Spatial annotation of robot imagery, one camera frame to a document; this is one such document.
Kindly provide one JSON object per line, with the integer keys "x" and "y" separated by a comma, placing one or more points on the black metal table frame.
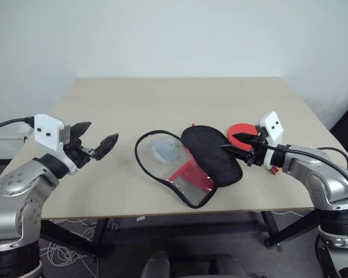
{"x": 98, "y": 237}

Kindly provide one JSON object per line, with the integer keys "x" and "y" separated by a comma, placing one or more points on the dark grey rounded chair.
{"x": 156, "y": 266}

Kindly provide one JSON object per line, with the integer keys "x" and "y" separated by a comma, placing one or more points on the clear mesh zipper pouch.
{"x": 208, "y": 153}

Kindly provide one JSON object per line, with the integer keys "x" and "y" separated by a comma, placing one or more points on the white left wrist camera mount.
{"x": 47, "y": 127}

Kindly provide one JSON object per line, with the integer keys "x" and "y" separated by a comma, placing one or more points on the white side desk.
{"x": 0, "y": 147}

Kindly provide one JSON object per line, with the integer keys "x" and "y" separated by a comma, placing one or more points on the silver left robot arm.
{"x": 17, "y": 179}

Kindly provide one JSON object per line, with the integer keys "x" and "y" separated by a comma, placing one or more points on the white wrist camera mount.
{"x": 47, "y": 127}
{"x": 274, "y": 124}

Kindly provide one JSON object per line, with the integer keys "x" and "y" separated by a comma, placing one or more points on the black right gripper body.
{"x": 255, "y": 152}

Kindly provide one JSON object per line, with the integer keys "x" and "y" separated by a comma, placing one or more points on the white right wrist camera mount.
{"x": 274, "y": 124}

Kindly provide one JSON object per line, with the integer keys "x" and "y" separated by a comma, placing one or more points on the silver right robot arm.
{"x": 316, "y": 176}

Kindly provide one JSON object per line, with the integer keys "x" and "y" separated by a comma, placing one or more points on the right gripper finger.
{"x": 235, "y": 151}
{"x": 245, "y": 137}

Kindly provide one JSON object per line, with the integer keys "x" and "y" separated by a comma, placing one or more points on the white paper tag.
{"x": 141, "y": 218}

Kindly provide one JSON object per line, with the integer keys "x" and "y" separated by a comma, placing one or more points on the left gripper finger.
{"x": 105, "y": 146}
{"x": 81, "y": 128}

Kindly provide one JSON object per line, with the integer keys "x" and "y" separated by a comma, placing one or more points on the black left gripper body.
{"x": 78, "y": 153}

